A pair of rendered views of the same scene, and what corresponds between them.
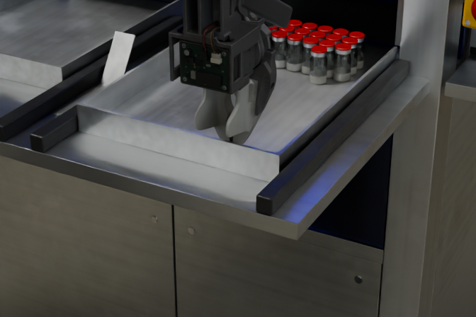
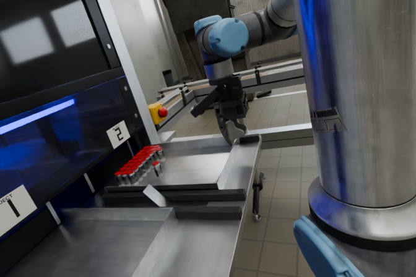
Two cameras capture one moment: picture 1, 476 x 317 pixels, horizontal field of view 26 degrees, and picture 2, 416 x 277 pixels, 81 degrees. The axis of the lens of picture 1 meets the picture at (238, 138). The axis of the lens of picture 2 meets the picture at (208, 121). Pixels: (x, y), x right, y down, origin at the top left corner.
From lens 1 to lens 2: 1.30 m
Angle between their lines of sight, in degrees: 87
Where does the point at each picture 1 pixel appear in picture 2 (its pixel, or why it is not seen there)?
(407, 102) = not seen: hidden behind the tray
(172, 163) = (238, 163)
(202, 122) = (240, 134)
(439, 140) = not seen: hidden behind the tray
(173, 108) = (191, 179)
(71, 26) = (68, 266)
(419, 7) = (148, 127)
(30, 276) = not seen: outside the picture
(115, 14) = (56, 251)
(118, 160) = (242, 174)
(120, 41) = (148, 191)
